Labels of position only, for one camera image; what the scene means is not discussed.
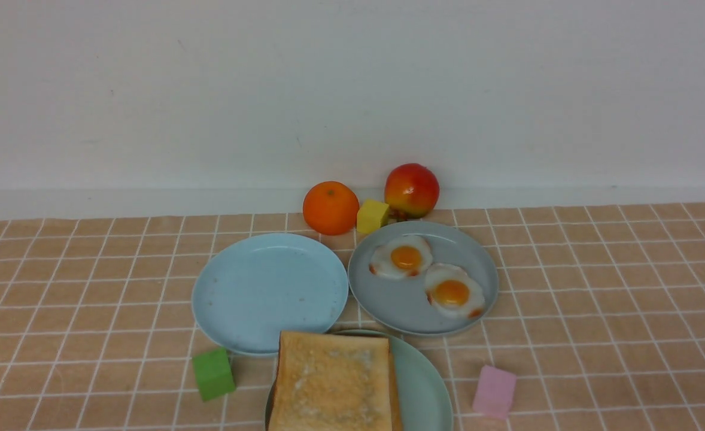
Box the checkered peach tablecloth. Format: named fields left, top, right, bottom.
left=0, top=204, right=705, bottom=430

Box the orange fruit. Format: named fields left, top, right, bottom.
left=302, top=181, right=360, bottom=236

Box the red yellow apple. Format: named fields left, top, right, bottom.
left=384, top=163, right=440, bottom=220

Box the mint green plate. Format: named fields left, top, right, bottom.
left=265, top=330, right=453, bottom=430

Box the rear fried egg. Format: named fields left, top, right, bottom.
left=369, top=235, right=434, bottom=280

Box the toast slice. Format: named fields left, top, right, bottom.
left=266, top=331, right=393, bottom=430
left=388, top=351, right=403, bottom=431

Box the fried egg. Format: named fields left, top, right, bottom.
left=424, top=263, right=486, bottom=319
left=369, top=235, right=434, bottom=280

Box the pink cube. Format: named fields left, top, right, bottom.
left=471, top=365, right=517, bottom=420

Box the yellow cube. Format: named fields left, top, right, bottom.
left=356, top=199, right=390, bottom=235

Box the green cube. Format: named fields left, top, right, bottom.
left=192, top=347, right=236, bottom=402

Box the grey blue plate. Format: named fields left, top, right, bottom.
left=348, top=221, right=499, bottom=336

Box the light blue plate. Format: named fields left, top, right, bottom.
left=191, top=233, right=349, bottom=356

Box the right fried egg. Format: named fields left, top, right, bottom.
left=424, top=263, right=486, bottom=319

